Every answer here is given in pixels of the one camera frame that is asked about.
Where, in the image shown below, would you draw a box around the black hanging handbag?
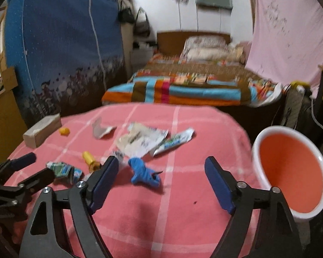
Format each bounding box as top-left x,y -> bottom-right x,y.
119,1 -> 135,25

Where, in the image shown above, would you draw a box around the wooden bed headboard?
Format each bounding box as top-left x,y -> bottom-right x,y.
157,30 -> 231,55

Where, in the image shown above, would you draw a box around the yellow power strip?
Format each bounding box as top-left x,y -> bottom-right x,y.
291,81 -> 307,92

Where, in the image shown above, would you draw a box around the blue fabric wardrobe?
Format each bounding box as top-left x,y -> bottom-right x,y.
1,0 -> 127,128

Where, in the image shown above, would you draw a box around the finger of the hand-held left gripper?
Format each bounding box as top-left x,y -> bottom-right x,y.
0,168 -> 56,207
0,152 -> 37,184

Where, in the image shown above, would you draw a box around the yellow folded cloth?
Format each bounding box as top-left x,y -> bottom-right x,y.
227,43 -> 249,62

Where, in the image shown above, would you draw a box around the colourful striped blanket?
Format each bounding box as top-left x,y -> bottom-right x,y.
102,55 -> 283,107

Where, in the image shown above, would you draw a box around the white bin with orange inside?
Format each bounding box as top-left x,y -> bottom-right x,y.
252,125 -> 323,245

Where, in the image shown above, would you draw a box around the floral pillow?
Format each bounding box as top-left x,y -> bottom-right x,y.
184,36 -> 228,51

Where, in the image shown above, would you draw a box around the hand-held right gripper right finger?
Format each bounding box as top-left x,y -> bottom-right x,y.
205,156 -> 303,258

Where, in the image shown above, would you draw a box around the wooden cabinet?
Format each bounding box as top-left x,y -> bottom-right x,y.
0,67 -> 30,165

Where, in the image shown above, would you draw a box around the grey hanging handbag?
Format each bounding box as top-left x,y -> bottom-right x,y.
135,7 -> 151,37

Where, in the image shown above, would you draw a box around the brown patterned bag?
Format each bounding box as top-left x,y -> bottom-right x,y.
281,89 -> 305,127

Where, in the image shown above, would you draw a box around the pink hanging sheet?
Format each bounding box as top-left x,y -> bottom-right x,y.
245,0 -> 323,98

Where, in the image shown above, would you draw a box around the green and white packet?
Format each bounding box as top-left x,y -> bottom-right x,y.
46,161 -> 84,186

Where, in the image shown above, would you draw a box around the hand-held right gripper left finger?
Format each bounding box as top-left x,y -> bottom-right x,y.
19,156 -> 120,258

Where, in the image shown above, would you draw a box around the white cable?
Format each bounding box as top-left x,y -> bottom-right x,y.
309,93 -> 323,130

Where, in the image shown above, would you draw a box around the beige tissue box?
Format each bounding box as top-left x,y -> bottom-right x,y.
23,114 -> 62,149

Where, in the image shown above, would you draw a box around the grey torn wrapper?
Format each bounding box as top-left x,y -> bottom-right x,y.
92,117 -> 117,139

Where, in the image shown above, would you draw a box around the pink checkered blanket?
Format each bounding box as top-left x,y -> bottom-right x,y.
4,102 -> 261,258

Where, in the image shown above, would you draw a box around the blue toy figure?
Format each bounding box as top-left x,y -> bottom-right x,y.
128,157 -> 162,187

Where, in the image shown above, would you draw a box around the yellow small bottle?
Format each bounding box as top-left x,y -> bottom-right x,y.
82,151 -> 101,172

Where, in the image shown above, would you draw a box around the cream pillow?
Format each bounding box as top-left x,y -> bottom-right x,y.
181,48 -> 232,61

